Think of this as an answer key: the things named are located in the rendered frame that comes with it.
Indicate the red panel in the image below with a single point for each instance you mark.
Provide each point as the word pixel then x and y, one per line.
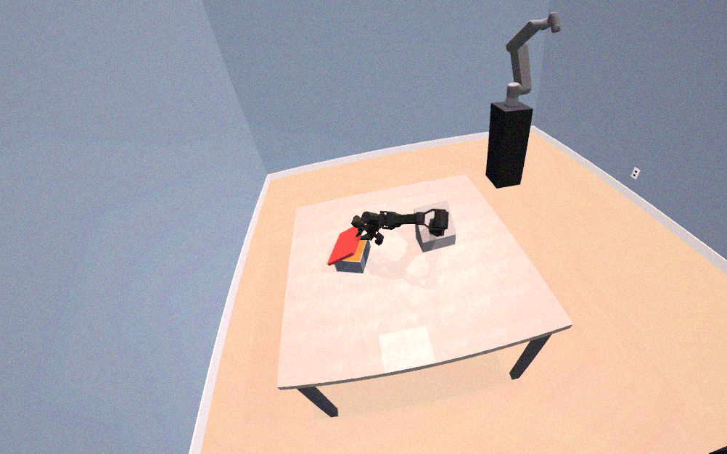
pixel 345 246

